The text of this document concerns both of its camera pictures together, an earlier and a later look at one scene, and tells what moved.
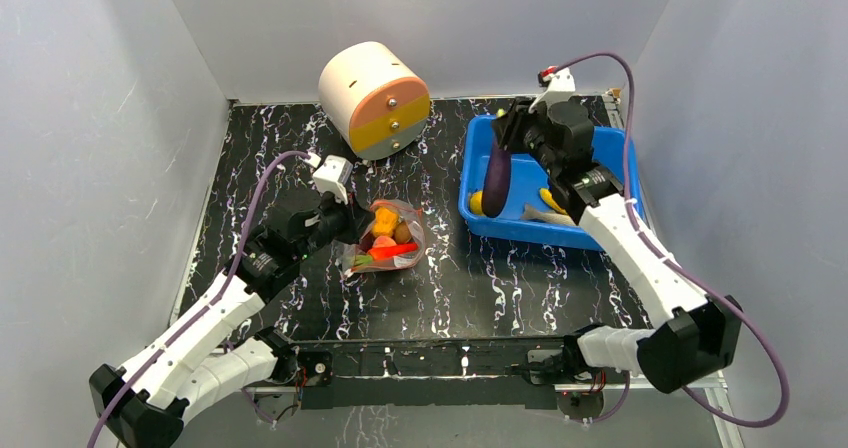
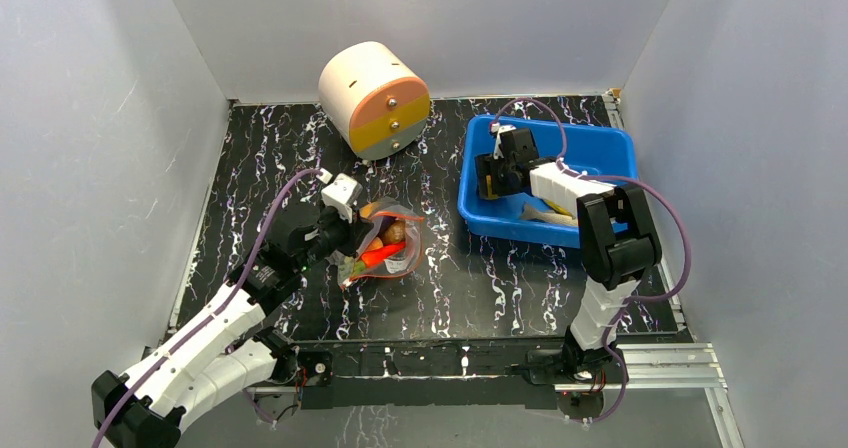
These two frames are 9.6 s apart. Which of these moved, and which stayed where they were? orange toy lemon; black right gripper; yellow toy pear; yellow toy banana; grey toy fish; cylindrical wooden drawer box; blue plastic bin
Moved: orange toy lemon; yellow toy pear; black right gripper
Stayed: cylindrical wooden drawer box; grey toy fish; yellow toy banana; blue plastic bin
